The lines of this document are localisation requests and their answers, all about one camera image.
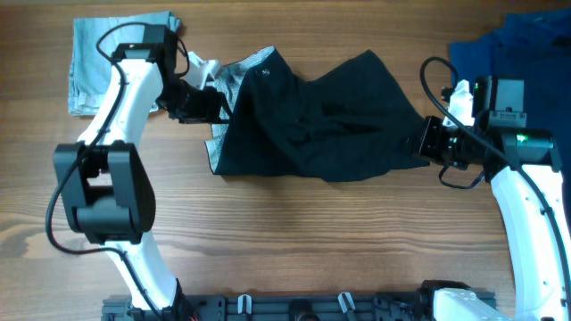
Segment folded light blue jeans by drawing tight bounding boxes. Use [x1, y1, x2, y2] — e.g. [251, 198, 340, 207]
[68, 11, 181, 116]

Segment black shorts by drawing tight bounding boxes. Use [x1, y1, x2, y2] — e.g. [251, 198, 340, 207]
[205, 46, 429, 182]

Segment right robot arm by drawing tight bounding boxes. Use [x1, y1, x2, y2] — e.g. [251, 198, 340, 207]
[415, 76, 570, 320]

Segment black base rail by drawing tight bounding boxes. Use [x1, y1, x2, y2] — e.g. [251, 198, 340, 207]
[100, 292, 498, 321]

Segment blue t-shirt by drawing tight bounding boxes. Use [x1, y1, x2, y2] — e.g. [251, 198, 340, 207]
[450, 8, 570, 215]

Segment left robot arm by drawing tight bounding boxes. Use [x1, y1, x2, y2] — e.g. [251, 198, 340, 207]
[45, 23, 233, 320]

